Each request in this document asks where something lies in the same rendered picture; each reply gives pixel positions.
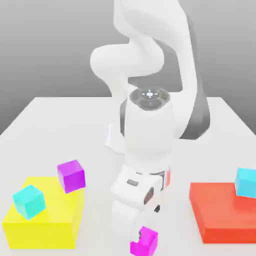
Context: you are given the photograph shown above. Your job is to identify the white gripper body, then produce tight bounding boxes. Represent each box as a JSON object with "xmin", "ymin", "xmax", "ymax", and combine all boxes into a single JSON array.
[{"xmin": 111, "ymin": 199, "xmax": 145, "ymax": 244}]

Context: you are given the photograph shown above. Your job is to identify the small magenta cube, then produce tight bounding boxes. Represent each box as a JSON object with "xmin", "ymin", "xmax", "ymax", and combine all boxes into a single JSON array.
[{"xmin": 129, "ymin": 225, "xmax": 159, "ymax": 256}]

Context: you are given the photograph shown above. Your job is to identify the large yellow box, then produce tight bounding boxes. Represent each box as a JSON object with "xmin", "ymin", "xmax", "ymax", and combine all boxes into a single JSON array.
[{"xmin": 1, "ymin": 176, "xmax": 86, "ymax": 250}]

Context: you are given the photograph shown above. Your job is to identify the small purple cube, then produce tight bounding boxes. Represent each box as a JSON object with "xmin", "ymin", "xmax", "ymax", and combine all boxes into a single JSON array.
[{"xmin": 56, "ymin": 159, "xmax": 87, "ymax": 195}]

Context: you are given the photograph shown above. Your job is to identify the large red box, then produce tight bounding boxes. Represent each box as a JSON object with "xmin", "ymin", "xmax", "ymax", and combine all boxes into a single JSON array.
[{"xmin": 188, "ymin": 182, "xmax": 256, "ymax": 245}]

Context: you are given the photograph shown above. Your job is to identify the small light blue cube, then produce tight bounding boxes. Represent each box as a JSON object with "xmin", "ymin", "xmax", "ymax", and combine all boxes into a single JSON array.
[{"xmin": 234, "ymin": 167, "xmax": 256, "ymax": 199}]

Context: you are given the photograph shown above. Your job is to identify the small turquoise cube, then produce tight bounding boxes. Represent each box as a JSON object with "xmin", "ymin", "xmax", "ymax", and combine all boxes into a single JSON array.
[{"xmin": 12, "ymin": 184, "xmax": 47, "ymax": 221}]

